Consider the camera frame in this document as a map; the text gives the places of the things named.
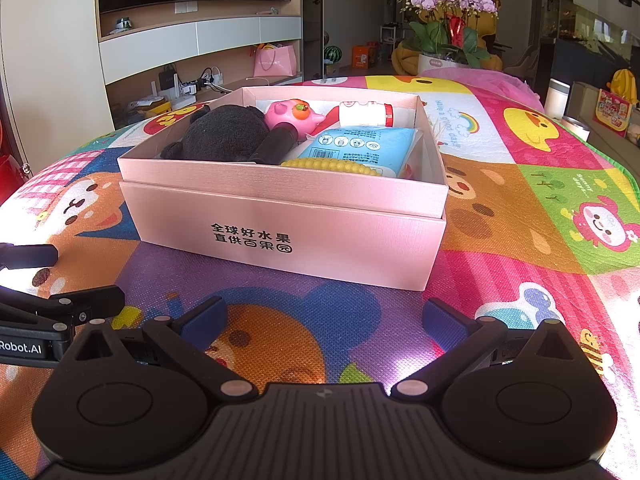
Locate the pink cloth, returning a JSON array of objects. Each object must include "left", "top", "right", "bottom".
[{"left": 412, "top": 67, "right": 543, "bottom": 106}]

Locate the red container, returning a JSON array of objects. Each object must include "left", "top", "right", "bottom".
[{"left": 0, "top": 154, "right": 32, "bottom": 202}]

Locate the orange box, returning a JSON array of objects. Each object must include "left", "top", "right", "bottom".
[{"left": 352, "top": 45, "right": 377, "bottom": 70}]

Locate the yellow plush backpack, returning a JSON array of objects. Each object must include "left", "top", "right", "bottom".
[{"left": 606, "top": 67, "right": 640, "bottom": 107}]

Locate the white power strip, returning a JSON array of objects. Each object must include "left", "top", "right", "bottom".
[{"left": 187, "top": 67, "right": 226, "bottom": 92}]

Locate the white wall cabinet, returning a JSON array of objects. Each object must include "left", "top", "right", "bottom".
[{"left": 95, "top": 0, "right": 306, "bottom": 131}]

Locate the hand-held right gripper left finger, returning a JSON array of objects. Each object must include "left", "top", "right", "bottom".
[{"left": 72, "top": 296, "right": 258, "bottom": 403}]

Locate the black plush toy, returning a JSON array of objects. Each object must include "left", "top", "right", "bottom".
[{"left": 160, "top": 104, "right": 274, "bottom": 164}]

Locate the white thermos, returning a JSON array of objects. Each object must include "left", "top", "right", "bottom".
[{"left": 547, "top": 79, "right": 570, "bottom": 120}]

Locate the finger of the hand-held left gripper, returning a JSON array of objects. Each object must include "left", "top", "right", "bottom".
[
  {"left": 0, "top": 284, "right": 126, "bottom": 324},
  {"left": 0, "top": 242, "right": 59, "bottom": 271}
]

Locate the pink gift bag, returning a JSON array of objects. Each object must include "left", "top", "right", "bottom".
[{"left": 252, "top": 44, "right": 298, "bottom": 78}]

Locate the black cylinder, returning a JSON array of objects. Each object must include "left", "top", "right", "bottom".
[{"left": 248, "top": 127, "right": 301, "bottom": 166}]

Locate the colourful cartoon bag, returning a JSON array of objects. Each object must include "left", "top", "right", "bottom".
[{"left": 594, "top": 88, "right": 633, "bottom": 138}]

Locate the blue tissue packet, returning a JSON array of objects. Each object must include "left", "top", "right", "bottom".
[{"left": 299, "top": 127, "right": 419, "bottom": 179}]

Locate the large yellow plush bear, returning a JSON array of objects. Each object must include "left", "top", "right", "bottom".
[{"left": 391, "top": 0, "right": 505, "bottom": 77}]

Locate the colourful cartoon play mat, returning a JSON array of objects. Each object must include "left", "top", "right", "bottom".
[{"left": 0, "top": 72, "right": 640, "bottom": 480}]

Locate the small white bottle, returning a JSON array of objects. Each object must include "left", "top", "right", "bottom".
[{"left": 338, "top": 101, "right": 396, "bottom": 129}]

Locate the potted purple orchid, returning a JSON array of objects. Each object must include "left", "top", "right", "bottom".
[{"left": 397, "top": 0, "right": 500, "bottom": 76}]

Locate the white cup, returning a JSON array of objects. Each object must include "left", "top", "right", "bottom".
[{"left": 560, "top": 116, "right": 592, "bottom": 145}]

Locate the pink pig toy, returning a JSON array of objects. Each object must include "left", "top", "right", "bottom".
[{"left": 263, "top": 99, "right": 329, "bottom": 139}]

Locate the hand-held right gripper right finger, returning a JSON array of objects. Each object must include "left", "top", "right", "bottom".
[{"left": 392, "top": 298, "right": 581, "bottom": 402}]

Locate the pink cardboard box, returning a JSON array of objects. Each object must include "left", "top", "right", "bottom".
[{"left": 117, "top": 85, "right": 448, "bottom": 292}]

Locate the yellow toy corn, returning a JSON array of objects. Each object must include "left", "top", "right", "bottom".
[{"left": 279, "top": 157, "right": 386, "bottom": 179}]

